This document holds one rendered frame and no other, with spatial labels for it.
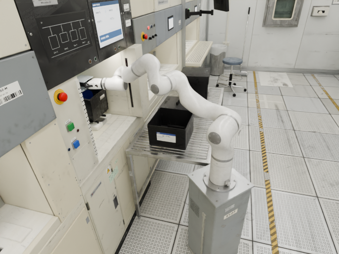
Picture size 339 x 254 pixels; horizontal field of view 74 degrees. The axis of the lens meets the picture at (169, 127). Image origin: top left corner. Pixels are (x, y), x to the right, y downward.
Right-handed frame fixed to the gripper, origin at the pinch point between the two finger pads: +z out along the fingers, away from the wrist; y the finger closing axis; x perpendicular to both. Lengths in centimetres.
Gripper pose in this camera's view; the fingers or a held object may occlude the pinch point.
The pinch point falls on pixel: (83, 82)
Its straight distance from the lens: 169.9
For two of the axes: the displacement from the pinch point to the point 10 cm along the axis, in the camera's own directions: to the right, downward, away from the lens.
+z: -9.7, -1.0, 2.4
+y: 2.6, -5.2, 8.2
